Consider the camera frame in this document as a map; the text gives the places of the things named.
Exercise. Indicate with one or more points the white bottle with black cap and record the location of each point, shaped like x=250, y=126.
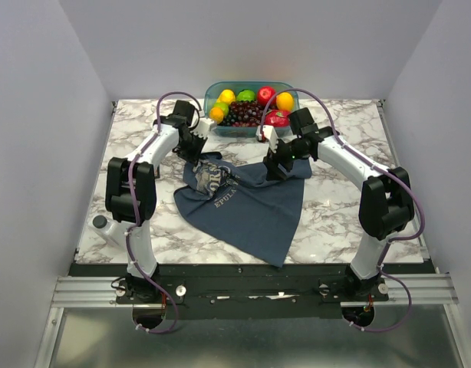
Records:
x=111, y=231

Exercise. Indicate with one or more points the teal plastic fruit container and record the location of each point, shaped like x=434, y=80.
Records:
x=213, y=92

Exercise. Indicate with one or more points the blue printed tank top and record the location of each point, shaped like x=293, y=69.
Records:
x=238, y=205

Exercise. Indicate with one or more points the red pomegranate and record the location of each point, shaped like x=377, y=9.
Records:
x=277, y=118

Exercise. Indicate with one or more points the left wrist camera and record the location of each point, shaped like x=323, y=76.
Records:
x=204, y=127

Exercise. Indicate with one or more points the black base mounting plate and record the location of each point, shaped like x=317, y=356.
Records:
x=180, y=286

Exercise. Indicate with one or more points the red apple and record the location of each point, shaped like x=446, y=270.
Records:
x=264, y=95

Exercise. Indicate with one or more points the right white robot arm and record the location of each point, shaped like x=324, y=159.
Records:
x=386, y=205

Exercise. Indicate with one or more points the aluminium rail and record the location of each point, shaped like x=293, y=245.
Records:
x=421, y=289

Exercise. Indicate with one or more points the light green fruit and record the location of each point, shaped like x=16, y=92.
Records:
x=224, y=107

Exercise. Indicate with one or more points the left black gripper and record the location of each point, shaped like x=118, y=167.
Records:
x=193, y=157

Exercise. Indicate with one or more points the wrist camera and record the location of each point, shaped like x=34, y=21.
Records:
x=204, y=127
x=268, y=134

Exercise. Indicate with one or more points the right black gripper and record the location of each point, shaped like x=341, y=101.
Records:
x=271, y=162

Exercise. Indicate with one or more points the yellow lemon right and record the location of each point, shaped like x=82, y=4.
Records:
x=285, y=101

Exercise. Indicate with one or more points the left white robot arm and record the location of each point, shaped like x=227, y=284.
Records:
x=130, y=195

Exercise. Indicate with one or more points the orange fruit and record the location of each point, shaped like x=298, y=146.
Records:
x=217, y=114

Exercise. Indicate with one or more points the yellow lemon left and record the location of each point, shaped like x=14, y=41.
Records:
x=227, y=96

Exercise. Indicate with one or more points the green lime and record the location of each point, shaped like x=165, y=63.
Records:
x=246, y=96

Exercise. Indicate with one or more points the dark grape bunch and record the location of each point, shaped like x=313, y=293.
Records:
x=243, y=115

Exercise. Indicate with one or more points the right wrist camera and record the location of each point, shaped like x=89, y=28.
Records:
x=268, y=134

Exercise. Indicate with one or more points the yellow lemon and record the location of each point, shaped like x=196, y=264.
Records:
x=285, y=101
x=227, y=96

